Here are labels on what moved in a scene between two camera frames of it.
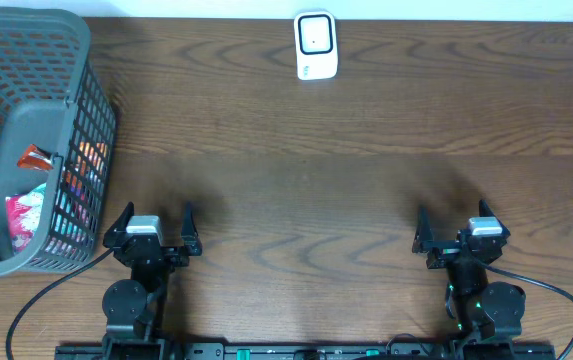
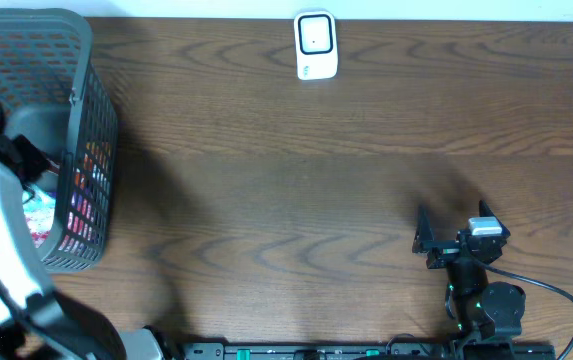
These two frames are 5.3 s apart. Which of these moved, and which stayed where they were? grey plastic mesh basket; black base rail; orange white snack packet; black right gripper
Moved: orange white snack packet
Stayed: grey plastic mesh basket; black right gripper; black base rail
